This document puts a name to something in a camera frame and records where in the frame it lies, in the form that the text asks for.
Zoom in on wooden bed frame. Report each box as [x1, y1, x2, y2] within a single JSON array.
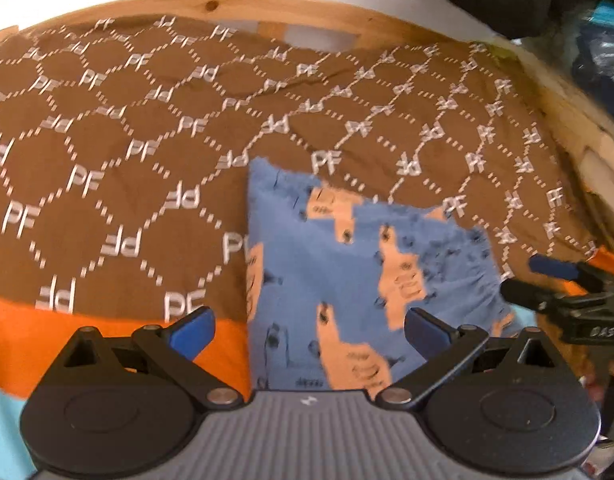
[[0, 0, 614, 201]]

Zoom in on blue plastic bag clutter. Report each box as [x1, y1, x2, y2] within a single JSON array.
[[572, 0, 614, 120]]

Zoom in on brown PF patterned bedsheet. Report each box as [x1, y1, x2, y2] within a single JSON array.
[[0, 14, 614, 480]]

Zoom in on blue patterned pajama pants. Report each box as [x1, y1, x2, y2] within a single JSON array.
[[245, 158, 520, 394]]

